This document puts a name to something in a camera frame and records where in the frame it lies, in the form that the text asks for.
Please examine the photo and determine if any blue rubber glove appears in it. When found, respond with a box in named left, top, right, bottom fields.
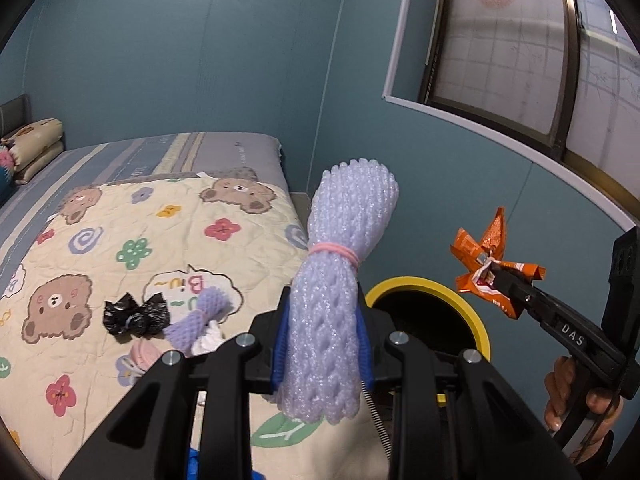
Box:
left=187, top=447, right=266, bottom=480

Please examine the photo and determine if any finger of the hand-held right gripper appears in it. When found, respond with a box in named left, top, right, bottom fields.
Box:
left=487, top=259, right=556, bottom=325

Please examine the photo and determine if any grey padded headboard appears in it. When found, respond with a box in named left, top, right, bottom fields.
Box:
left=0, top=94, right=28, bottom=136

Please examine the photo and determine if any thin dark gripper cable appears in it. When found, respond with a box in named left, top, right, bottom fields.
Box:
left=575, top=395, right=621, bottom=466

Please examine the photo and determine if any blue floral folded quilt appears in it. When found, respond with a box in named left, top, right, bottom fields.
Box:
left=0, top=147, right=16, bottom=206

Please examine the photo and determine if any black bin with yellow rim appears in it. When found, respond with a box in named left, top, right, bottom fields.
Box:
left=364, top=276, right=492, bottom=406

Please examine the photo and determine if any black plastic bag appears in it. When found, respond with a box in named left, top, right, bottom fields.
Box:
left=103, top=292, right=171, bottom=337

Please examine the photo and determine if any orange snack wrapper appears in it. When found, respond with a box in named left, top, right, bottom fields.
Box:
left=450, top=206, right=545, bottom=320

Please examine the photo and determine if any white tissue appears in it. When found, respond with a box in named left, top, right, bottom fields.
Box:
left=190, top=321, right=224, bottom=357

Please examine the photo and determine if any beige folded quilt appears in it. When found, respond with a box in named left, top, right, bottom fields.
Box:
left=0, top=118, right=66, bottom=186

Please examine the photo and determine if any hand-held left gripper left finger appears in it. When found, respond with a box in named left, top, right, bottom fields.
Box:
left=59, top=285, right=293, bottom=480

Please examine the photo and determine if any purple foam fruit net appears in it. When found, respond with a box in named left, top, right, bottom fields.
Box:
left=164, top=286, right=236, bottom=353
left=272, top=160, right=401, bottom=423

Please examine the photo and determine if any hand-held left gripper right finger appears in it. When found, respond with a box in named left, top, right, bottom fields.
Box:
left=356, top=282, right=581, bottom=480

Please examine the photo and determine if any bear print blanket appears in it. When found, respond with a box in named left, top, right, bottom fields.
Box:
left=0, top=167, right=391, bottom=480

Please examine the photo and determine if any person's right hand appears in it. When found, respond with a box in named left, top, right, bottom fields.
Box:
left=544, top=355, right=623, bottom=433

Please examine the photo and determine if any window with frosted panes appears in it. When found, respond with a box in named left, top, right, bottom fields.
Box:
left=382, top=0, right=640, bottom=241

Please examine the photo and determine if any pink wrapper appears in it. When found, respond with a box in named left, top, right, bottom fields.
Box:
left=116, top=339, right=162, bottom=376

